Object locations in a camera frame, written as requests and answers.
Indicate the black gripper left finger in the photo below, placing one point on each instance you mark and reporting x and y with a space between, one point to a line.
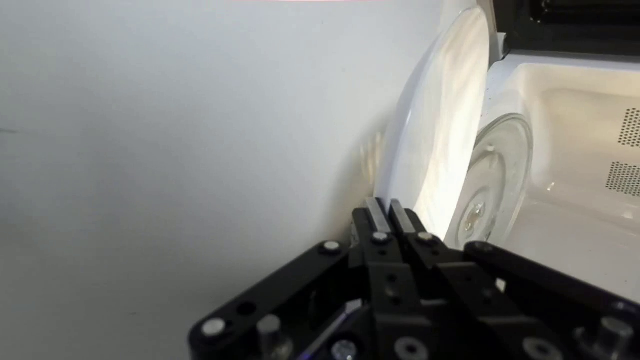
386 306

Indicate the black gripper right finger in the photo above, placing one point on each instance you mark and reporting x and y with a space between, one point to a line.
492 301

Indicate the white round plate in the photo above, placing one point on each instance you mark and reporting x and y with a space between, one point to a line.
443 121

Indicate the glass microwave turntable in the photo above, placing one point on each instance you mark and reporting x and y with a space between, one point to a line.
500 180

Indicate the silver microwave oven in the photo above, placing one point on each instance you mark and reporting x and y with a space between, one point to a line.
586 201

